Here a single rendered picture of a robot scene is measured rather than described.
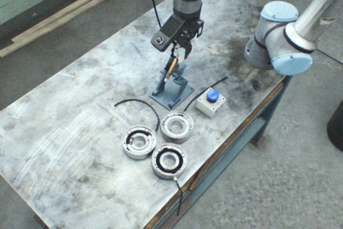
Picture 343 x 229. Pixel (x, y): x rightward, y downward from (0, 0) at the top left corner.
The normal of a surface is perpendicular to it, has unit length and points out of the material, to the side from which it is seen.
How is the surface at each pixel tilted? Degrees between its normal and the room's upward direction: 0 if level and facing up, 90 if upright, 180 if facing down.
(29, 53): 0
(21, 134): 0
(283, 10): 8
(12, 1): 90
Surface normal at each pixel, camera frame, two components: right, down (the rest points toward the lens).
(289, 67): 0.07, 0.88
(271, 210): 0.06, -0.58
